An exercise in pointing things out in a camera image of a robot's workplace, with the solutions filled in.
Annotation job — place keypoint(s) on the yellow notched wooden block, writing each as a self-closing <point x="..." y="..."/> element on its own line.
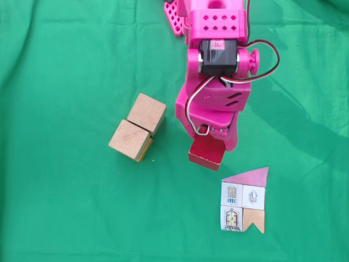
<point x="145" y="152"/>

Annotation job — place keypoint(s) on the red wooden wedge block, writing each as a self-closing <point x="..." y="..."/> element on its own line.
<point x="207" y="152"/>

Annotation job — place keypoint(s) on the green cloth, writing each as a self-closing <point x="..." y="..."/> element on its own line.
<point x="68" y="68"/>

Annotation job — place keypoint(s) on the paper picture of house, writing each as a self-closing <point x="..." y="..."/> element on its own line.
<point x="231" y="196"/>

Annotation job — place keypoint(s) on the wooden block with tall window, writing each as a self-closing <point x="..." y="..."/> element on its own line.
<point x="145" y="107"/>

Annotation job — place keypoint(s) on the wooden block with door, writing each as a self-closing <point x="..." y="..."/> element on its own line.
<point x="158" y="128"/>

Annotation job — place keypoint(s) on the wooden block with round window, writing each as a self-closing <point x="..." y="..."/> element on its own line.
<point x="128" y="140"/>

